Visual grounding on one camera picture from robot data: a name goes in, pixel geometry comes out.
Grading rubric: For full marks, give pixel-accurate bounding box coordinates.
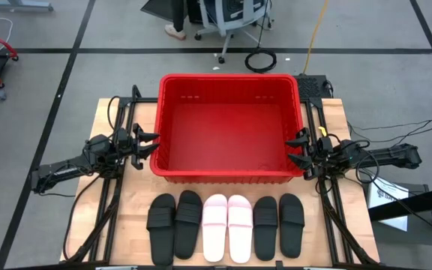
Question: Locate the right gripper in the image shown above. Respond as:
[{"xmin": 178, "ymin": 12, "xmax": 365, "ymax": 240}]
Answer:
[{"xmin": 285, "ymin": 127, "xmax": 333, "ymax": 181}]

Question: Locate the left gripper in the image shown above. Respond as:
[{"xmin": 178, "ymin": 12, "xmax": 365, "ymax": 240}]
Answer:
[{"xmin": 116, "ymin": 122, "xmax": 161, "ymax": 170}]

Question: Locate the black slide sandal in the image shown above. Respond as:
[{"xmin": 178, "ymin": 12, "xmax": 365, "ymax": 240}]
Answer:
[
  {"xmin": 173, "ymin": 190, "xmax": 204, "ymax": 260},
  {"xmin": 277, "ymin": 193, "xmax": 306, "ymax": 260},
  {"xmin": 146, "ymin": 193, "xmax": 177, "ymax": 266},
  {"xmin": 252, "ymin": 196, "xmax": 279, "ymax": 262}
]

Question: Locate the pink slide sandal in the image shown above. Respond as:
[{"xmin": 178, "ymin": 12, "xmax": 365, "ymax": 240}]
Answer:
[
  {"xmin": 226, "ymin": 194, "xmax": 254, "ymax": 264},
  {"xmin": 201, "ymin": 193, "xmax": 229, "ymax": 263}
]

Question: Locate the red plastic bin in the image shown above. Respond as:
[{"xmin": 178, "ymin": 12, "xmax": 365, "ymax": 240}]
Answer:
[{"xmin": 149, "ymin": 73, "xmax": 306, "ymax": 185}]

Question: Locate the black perforated box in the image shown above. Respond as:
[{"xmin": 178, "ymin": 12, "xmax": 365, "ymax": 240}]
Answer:
[{"xmin": 293, "ymin": 73, "xmax": 334, "ymax": 101}]

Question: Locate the white printed paper sheet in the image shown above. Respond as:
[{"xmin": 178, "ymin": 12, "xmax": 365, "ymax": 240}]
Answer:
[{"xmin": 367, "ymin": 175, "xmax": 410, "ymax": 233}]

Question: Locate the black metal stand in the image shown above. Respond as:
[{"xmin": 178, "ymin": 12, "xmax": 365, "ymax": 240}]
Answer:
[{"xmin": 367, "ymin": 184, "xmax": 432, "ymax": 270}]

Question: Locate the person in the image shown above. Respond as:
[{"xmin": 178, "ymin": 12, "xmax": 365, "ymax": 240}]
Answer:
[{"xmin": 163, "ymin": 0, "xmax": 188, "ymax": 41}]

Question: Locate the black floor mat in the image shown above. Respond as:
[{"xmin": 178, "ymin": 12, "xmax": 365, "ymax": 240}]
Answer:
[{"xmin": 139, "ymin": 0, "xmax": 176, "ymax": 23}]

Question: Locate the black computer tower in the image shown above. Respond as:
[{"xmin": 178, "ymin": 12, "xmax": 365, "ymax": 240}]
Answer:
[{"xmin": 185, "ymin": 0, "xmax": 206, "ymax": 24}]

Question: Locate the grey side table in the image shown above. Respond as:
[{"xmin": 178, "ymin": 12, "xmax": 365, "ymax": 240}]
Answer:
[{"xmin": 364, "ymin": 181, "xmax": 432, "ymax": 248}]

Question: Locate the white office chair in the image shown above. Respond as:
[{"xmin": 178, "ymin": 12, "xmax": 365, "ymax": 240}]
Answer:
[{"xmin": 193, "ymin": 0, "xmax": 274, "ymax": 65}]

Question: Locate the grey table foot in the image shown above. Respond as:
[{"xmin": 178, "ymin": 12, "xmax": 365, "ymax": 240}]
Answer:
[{"xmin": 0, "ymin": 0, "xmax": 55, "ymax": 12}]

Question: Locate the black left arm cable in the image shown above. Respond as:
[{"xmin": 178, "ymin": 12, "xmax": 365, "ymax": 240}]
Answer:
[{"xmin": 106, "ymin": 95, "xmax": 123, "ymax": 132}]

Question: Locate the thin black floor cable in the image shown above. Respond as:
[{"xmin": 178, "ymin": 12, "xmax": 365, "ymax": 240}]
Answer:
[
  {"xmin": 350, "ymin": 117, "xmax": 432, "ymax": 132},
  {"xmin": 349, "ymin": 123, "xmax": 432, "ymax": 161}
]

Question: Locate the black right aluminium frame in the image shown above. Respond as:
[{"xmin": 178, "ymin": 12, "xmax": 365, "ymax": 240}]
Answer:
[{"xmin": 304, "ymin": 97, "xmax": 380, "ymax": 266}]

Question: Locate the black aluminium frame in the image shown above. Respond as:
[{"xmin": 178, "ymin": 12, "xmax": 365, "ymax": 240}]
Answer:
[
  {"xmin": 64, "ymin": 84, "xmax": 161, "ymax": 263},
  {"xmin": 304, "ymin": 97, "xmax": 380, "ymax": 266}
]

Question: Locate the black left aluminium frame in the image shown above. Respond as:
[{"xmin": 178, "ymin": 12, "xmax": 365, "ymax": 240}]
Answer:
[{"xmin": 64, "ymin": 84, "xmax": 161, "ymax": 263}]

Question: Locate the coiled black cable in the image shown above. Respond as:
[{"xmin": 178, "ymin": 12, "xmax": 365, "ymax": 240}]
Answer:
[{"xmin": 244, "ymin": 22, "xmax": 278, "ymax": 74}]

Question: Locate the black table cable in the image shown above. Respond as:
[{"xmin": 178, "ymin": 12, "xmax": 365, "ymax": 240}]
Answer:
[{"xmin": 62, "ymin": 174, "xmax": 103, "ymax": 262}]

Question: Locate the yellow cable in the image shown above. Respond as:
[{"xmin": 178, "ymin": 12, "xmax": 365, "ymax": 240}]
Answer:
[{"xmin": 302, "ymin": 0, "xmax": 330, "ymax": 75}]

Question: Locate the black frame crossbar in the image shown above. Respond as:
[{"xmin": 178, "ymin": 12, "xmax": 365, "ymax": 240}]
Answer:
[{"xmin": 4, "ymin": 260, "xmax": 427, "ymax": 270}]

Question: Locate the white cable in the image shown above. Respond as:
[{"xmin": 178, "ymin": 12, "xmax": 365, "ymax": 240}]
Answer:
[{"xmin": 0, "ymin": 16, "xmax": 14, "ymax": 53}]

